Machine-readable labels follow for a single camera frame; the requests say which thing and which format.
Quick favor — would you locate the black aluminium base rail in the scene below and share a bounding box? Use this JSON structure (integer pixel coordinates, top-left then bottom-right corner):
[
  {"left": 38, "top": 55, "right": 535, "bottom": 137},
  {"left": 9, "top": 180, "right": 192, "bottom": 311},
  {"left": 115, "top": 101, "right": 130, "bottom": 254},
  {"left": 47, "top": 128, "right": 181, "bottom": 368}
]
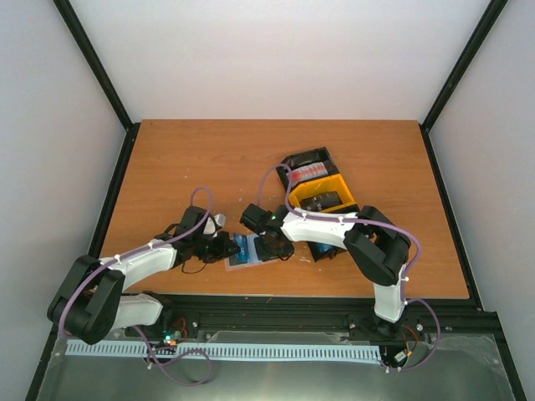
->
[{"left": 121, "top": 295, "right": 502, "bottom": 345}]

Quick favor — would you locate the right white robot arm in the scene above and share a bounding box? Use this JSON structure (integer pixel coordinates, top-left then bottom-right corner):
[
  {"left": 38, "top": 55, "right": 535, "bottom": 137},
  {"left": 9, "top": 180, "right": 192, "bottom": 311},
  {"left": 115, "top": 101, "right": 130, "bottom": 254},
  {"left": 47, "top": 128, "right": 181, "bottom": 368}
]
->
[{"left": 240, "top": 204, "right": 421, "bottom": 339}]

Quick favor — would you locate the black card stack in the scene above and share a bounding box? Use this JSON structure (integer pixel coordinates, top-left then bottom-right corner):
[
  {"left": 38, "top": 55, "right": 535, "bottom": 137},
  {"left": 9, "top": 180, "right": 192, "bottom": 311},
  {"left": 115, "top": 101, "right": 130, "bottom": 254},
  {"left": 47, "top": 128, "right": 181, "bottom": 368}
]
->
[{"left": 300, "top": 191, "right": 343, "bottom": 212}]

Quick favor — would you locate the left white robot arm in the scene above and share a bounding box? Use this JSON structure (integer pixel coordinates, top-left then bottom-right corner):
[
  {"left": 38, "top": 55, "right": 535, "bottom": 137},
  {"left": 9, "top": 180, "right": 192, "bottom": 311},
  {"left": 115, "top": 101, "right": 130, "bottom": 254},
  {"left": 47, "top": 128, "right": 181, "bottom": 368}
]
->
[{"left": 47, "top": 206, "right": 240, "bottom": 345}]

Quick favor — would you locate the left black frame post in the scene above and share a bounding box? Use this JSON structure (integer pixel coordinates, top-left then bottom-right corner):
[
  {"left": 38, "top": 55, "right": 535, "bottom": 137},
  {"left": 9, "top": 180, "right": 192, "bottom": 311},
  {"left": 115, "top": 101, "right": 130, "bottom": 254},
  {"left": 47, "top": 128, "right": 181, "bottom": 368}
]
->
[{"left": 53, "top": 0, "right": 135, "bottom": 131}]

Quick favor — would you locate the black right card bin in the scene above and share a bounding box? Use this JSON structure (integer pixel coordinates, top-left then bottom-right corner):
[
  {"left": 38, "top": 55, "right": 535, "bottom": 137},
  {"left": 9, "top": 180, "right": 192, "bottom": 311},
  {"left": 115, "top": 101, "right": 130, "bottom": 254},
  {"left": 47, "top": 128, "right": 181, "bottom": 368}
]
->
[{"left": 307, "top": 206, "right": 360, "bottom": 262}]

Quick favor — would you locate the blue card stack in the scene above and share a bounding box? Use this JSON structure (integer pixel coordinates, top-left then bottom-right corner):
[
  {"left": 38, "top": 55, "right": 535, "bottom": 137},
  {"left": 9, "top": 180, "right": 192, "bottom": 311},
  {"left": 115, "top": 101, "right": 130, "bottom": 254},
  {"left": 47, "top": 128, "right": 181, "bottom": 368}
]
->
[{"left": 316, "top": 243, "right": 337, "bottom": 259}]

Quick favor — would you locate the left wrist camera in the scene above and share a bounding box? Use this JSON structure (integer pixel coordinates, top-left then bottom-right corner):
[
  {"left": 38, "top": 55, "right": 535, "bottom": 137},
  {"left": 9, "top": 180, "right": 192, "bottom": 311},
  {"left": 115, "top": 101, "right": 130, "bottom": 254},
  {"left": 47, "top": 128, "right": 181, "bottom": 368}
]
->
[{"left": 203, "top": 213, "right": 227, "bottom": 236}]

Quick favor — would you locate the light blue cable duct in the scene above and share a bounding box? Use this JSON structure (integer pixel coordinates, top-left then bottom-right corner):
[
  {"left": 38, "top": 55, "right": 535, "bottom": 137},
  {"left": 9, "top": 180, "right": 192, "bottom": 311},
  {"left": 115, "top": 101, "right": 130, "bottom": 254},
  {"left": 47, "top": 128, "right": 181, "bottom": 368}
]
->
[{"left": 64, "top": 340, "right": 381, "bottom": 364}]

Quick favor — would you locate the black card bin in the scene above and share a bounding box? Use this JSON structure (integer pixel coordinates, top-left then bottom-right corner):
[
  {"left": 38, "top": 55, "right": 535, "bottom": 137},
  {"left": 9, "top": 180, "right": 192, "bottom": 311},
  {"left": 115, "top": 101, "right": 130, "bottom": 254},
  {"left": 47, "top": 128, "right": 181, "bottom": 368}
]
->
[
  {"left": 307, "top": 206, "right": 360, "bottom": 262},
  {"left": 276, "top": 147, "right": 339, "bottom": 189}
]

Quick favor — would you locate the black frame post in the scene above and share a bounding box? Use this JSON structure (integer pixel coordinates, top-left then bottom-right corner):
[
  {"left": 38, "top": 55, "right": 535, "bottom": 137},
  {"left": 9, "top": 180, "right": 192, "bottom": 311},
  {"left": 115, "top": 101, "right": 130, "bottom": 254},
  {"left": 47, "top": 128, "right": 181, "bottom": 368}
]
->
[
  {"left": 420, "top": 0, "right": 510, "bottom": 129},
  {"left": 53, "top": 0, "right": 135, "bottom": 131}
]

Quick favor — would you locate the thin black cable loop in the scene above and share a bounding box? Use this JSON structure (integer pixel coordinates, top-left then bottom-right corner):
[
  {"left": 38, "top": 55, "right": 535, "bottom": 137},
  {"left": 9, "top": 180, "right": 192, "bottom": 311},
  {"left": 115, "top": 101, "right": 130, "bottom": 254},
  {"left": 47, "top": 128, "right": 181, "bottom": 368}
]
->
[{"left": 181, "top": 258, "right": 208, "bottom": 276}]

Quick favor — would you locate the black left card bin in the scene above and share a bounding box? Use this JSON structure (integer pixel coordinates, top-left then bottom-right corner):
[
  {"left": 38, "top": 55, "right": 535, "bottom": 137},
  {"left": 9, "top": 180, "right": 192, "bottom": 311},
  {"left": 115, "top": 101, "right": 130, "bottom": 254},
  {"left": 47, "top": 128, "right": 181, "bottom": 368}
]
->
[{"left": 276, "top": 147, "right": 339, "bottom": 189}]

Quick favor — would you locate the blue credit card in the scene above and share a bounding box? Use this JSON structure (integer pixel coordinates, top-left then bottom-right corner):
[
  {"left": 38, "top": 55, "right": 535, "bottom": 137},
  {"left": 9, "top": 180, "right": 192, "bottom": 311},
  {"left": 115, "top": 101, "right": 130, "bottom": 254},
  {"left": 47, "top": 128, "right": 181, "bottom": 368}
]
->
[{"left": 228, "top": 233, "right": 257, "bottom": 267}]

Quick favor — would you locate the right black frame post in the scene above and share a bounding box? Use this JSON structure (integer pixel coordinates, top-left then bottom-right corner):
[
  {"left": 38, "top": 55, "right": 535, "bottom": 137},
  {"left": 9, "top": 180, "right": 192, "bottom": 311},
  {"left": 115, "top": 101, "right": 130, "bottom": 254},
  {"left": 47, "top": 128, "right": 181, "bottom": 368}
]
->
[{"left": 420, "top": 0, "right": 510, "bottom": 129}]

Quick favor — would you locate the yellow middle card bin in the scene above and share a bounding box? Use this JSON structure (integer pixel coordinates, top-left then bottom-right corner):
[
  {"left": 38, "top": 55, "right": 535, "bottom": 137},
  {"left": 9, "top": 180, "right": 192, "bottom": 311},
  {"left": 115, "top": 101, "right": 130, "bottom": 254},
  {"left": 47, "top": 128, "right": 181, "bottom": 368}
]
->
[{"left": 289, "top": 174, "right": 359, "bottom": 213}]

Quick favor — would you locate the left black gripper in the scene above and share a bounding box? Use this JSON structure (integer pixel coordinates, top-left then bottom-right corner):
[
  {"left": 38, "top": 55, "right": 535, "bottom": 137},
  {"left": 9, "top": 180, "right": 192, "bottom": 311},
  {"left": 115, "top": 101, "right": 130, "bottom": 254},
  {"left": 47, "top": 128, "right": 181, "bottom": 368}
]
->
[{"left": 192, "top": 231, "right": 240, "bottom": 263}]

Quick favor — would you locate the red white card stack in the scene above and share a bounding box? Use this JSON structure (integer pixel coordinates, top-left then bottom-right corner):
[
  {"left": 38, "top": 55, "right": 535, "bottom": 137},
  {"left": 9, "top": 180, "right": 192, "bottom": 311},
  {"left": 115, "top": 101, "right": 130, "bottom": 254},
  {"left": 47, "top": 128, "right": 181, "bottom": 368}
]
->
[{"left": 288, "top": 162, "right": 329, "bottom": 184}]

